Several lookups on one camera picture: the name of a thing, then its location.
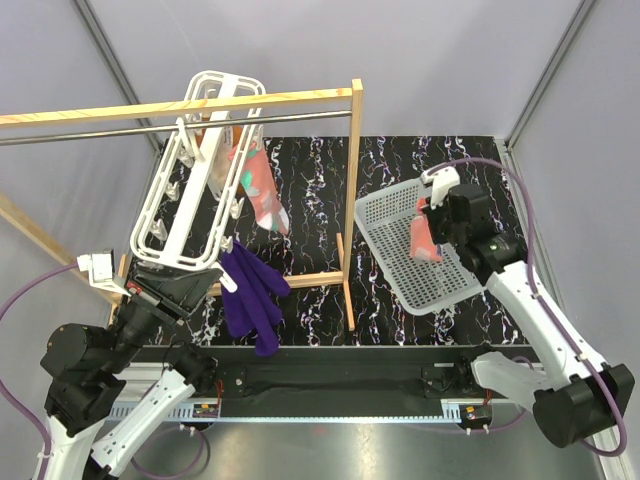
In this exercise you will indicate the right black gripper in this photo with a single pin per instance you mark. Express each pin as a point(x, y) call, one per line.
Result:
point(433, 213)

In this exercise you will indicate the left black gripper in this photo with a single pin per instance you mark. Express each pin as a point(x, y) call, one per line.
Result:
point(174, 293)

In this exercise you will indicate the pink patterned sock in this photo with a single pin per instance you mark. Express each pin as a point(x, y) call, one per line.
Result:
point(422, 246)
point(258, 183)

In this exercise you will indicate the white plastic clip hanger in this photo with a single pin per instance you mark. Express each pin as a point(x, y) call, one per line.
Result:
point(185, 172)

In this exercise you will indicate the purple sock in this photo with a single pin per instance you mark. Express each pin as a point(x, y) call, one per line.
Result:
point(251, 308)

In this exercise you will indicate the orange sock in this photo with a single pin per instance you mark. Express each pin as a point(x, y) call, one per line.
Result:
point(230, 150)

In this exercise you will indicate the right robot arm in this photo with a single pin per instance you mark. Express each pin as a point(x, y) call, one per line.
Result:
point(578, 393)

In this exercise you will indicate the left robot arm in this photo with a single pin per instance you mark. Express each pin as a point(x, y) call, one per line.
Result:
point(84, 362)

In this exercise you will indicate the white plastic basket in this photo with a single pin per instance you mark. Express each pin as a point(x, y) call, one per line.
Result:
point(383, 218)

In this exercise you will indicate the metal rack rod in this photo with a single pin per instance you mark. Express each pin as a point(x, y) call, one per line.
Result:
point(86, 135)

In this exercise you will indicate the black marbled mat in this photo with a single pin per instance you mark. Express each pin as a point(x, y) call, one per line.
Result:
point(310, 174)

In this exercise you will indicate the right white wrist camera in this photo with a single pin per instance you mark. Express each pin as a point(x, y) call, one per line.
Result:
point(440, 182)

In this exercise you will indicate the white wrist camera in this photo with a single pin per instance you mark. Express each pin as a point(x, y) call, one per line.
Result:
point(99, 266)
point(440, 182)

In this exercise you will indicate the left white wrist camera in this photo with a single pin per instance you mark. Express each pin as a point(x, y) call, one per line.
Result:
point(99, 266)

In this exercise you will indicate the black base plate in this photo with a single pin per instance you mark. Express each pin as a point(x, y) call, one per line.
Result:
point(327, 383)

